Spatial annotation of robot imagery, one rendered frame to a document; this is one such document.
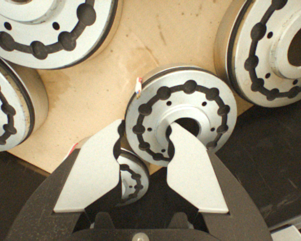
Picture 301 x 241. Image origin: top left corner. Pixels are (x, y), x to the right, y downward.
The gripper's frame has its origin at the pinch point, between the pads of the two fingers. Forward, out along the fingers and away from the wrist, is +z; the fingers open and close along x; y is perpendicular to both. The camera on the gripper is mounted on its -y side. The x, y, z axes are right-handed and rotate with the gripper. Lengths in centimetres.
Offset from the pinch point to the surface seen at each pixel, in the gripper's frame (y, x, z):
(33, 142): 4.1, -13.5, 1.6
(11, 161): 6.5, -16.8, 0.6
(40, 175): 9.2, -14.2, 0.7
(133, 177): 7.0, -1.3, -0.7
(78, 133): 2.9, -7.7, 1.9
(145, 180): 7.2, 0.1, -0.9
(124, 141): 3.3, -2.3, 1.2
